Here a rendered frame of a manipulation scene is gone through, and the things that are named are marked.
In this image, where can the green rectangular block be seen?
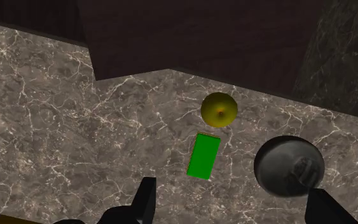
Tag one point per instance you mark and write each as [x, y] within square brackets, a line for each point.
[203, 156]

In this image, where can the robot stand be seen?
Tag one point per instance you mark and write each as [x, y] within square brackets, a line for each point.
[197, 34]

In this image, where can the dark grey bowl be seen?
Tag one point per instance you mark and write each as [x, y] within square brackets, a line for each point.
[287, 167]

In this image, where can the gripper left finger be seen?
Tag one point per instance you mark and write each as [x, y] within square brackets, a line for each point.
[144, 201]

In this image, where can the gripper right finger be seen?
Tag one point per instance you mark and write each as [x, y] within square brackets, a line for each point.
[324, 208]

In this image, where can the yellow-green apple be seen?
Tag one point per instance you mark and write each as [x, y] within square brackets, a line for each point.
[219, 109]

